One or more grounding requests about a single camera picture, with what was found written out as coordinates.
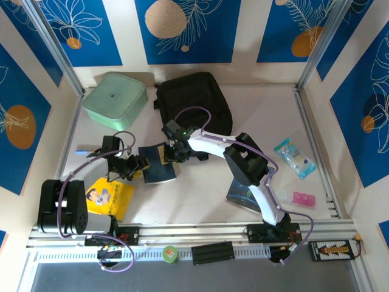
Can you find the dark blue notebook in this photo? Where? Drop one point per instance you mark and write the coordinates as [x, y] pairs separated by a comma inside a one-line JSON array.
[[155, 170]]

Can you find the yellow cartoon cover book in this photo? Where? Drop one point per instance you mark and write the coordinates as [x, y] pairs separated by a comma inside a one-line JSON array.
[[118, 197]]

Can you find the black backpack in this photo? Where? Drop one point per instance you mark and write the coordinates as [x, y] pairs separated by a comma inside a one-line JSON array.
[[194, 94]]

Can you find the blue Little Prince book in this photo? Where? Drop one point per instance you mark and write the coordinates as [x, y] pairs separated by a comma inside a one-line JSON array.
[[240, 194]]

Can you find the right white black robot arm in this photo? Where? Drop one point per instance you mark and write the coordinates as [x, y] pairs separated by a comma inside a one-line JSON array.
[[243, 161]]

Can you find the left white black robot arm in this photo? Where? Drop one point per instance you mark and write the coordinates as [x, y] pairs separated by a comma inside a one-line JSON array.
[[60, 207]]

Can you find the light blue tissue pack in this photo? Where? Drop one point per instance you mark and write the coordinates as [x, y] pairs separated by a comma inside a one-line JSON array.
[[294, 158]]

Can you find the blue capped pencil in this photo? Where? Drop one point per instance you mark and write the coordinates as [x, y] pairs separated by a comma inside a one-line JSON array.
[[83, 151]]

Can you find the mint green zip case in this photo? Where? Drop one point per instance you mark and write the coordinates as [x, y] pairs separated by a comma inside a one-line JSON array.
[[112, 100]]

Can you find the green tape roll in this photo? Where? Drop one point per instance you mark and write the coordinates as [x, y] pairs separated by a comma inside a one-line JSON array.
[[170, 255]]

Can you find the black ribbed block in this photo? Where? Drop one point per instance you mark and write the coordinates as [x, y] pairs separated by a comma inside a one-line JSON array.
[[212, 253]]

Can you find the pink plastic pill box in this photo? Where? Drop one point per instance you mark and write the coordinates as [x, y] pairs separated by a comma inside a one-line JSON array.
[[304, 199]]

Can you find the black power distribution board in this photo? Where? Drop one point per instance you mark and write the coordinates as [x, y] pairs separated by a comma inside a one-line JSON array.
[[331, 251]]

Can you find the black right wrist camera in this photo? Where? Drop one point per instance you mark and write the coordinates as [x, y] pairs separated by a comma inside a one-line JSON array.
[[171, 127]]

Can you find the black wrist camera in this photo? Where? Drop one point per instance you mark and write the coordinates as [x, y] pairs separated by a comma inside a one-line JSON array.
[[171, 127], [111, 144]]

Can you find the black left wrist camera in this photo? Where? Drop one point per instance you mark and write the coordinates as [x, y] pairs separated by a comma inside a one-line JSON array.
[[111, 144]]

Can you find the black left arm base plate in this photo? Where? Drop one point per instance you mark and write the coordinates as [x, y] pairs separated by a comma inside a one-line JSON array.
[[130, 235]]

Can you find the aluminium side rail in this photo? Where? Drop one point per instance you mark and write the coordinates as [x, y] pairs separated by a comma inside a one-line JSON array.
[[321, 152], [72, 127]]

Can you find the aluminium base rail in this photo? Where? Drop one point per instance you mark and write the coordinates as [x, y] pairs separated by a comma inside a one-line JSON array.
[[197, 232]]

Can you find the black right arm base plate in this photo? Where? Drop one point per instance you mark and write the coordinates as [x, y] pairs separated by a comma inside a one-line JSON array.
[[255, 233]]

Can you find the blue floral wall poster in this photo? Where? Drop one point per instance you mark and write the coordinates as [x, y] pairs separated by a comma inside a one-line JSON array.
[[100, 45], [273, 30], [212, 36], [18, 91], [349, 121], [36, 54]]

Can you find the aluminium frame post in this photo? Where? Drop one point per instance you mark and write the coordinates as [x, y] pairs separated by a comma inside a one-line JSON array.
[[322, 45], [57, 51]]

